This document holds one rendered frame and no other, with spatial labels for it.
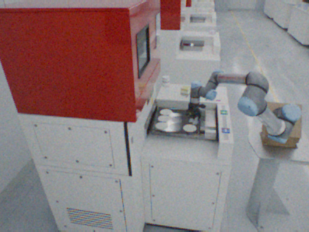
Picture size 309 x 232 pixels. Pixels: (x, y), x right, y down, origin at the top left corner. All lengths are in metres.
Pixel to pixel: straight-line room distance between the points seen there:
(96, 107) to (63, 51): 0.34
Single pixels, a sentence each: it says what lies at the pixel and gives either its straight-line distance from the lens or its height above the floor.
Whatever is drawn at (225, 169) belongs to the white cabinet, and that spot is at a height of 0.78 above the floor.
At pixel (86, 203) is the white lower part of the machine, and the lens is 1.99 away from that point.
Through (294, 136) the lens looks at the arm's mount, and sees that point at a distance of 2.00.
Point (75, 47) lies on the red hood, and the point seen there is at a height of 1.63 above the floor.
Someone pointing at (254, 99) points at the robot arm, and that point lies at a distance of 1.41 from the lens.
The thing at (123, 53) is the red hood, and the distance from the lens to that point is 1.23.
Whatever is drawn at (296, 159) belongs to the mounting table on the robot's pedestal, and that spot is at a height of 0.82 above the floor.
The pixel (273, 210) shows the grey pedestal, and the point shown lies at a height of 0.05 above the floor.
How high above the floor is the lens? 1.96
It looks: 31 degrees down
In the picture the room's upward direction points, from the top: 1 degrees counter-clockwise
